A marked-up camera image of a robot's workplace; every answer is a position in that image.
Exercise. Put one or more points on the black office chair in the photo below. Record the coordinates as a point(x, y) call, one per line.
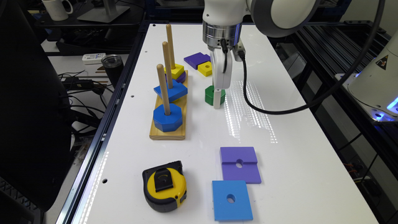
point(35, 130)

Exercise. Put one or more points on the wooden peg base board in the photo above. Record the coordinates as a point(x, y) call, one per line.
point(179, 134)

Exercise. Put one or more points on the small yellow square block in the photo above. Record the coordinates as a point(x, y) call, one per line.
point(205, 69)

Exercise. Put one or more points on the rear wooden peg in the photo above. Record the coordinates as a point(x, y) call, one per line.
point(171, 45)

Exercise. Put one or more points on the wooden peg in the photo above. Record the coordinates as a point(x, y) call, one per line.
point(171, 45)
point(163, 88)
point(168, 72)

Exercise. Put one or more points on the front wooden peg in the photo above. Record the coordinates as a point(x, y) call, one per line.
point(163, 88)

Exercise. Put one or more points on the monitor stand base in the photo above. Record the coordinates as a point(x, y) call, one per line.
point(106, 15)

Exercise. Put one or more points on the blue octagonal block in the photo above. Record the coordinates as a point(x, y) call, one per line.
point(168, 123)

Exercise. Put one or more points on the yellow black tape measure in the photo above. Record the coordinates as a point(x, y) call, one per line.
point(165, 187)

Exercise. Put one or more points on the large purple square block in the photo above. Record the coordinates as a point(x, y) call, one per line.
point(240, 163)

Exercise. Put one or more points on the large blue square block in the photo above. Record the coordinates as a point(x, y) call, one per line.
point(231, 200)

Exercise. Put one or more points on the green octagonal block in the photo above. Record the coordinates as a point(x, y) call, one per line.
point(209, 95)

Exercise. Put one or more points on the blue square block on peg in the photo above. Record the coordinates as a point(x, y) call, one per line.
point(179, 90)

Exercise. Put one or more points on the black power adapter with cables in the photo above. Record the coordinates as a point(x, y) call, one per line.
point(72, 82)

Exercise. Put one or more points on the white mug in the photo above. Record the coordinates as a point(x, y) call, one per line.
point(56, 9)

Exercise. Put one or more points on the middle wooden peg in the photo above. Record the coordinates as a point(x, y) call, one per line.
point(168, 72)

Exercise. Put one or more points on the white remote control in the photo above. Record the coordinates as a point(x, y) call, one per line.
point(90, 59)

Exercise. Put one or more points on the purple round block on peg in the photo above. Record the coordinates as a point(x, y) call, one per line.
point(181, 78)

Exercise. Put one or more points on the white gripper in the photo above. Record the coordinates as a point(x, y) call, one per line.
point(222, 66)

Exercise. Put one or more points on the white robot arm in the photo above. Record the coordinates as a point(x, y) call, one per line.
point(374, 88)

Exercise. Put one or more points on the dark tumbler cup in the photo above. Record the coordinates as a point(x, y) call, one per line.
point(113, 65)

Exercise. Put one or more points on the dark purple stepped block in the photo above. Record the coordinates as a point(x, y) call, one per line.
point(197, 59)

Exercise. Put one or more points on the yellow block on peg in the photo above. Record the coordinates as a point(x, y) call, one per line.
point(177, 71)

